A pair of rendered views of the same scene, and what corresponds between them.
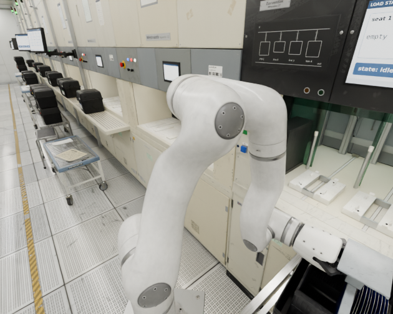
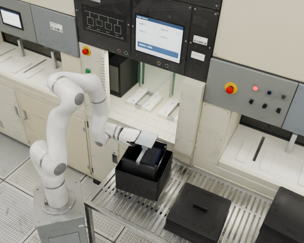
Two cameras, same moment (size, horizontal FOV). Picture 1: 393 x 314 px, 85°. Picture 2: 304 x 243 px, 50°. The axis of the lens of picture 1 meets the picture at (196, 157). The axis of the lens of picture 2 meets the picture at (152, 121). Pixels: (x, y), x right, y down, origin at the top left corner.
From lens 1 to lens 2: 121 cm
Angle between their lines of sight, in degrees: 24
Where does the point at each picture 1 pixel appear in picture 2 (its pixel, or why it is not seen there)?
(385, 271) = (152, 139)
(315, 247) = (127, 136)
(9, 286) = not seen: outside the picture
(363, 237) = (166, 128)
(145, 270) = (54, 159)
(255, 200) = (96, 121)
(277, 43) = (98, 20)
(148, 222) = (51, 140)
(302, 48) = (112, 27)
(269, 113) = (94, 86)
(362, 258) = (145, 136)
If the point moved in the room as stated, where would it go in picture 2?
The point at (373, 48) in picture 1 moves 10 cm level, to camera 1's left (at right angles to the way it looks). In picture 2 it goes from (142, 35) to (125, 38)
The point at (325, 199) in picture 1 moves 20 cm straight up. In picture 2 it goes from (148, 108) to (149, 86)
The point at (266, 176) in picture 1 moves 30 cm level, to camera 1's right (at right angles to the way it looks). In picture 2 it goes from (99, 110) to (151, 99)
